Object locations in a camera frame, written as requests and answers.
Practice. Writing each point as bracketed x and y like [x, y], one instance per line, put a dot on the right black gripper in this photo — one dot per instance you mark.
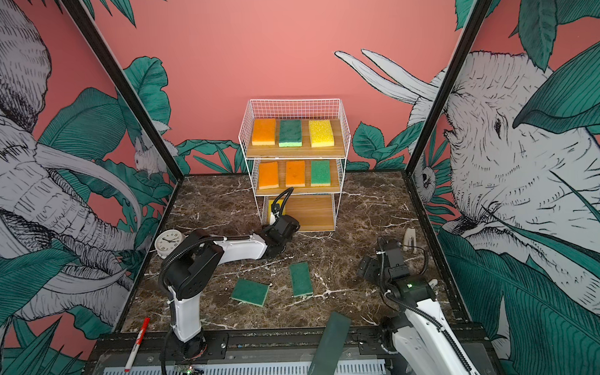
[369, 273]

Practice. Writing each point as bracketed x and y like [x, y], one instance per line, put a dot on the orange sponge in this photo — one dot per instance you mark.
[268, 176]
[295, 174]
[264, 132]

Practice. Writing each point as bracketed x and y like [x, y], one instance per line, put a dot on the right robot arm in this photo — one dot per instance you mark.
[419, 332]

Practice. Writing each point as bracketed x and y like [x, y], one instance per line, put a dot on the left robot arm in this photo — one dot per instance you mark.
[189, 262]

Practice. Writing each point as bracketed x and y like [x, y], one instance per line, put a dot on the beige plastic clip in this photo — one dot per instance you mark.
[409, 242]

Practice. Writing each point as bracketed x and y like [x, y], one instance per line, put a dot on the dark green foreground sponge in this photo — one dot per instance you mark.
[331, 345]

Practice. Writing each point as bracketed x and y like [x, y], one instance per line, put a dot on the white round clock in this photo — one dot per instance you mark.
[167, 241]

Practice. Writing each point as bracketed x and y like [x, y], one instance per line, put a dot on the red white marker pen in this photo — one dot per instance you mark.
[136, 346]

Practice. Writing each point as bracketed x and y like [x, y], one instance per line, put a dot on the white wire three-tier shelf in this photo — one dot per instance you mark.
[295, 152]

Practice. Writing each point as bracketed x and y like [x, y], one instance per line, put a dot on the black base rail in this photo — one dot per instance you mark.
[221, 343]

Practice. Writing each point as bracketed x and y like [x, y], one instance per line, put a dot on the left black frame post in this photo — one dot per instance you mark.
[83, 21]

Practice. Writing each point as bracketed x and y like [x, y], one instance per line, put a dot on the black frame post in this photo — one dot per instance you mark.
[83, 21]
[473, 24]

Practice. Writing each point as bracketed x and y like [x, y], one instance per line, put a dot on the white slotted cable duct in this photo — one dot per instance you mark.
[348, 367]

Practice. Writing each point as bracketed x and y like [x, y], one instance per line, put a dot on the right black frame post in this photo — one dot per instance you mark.
[473, 24]

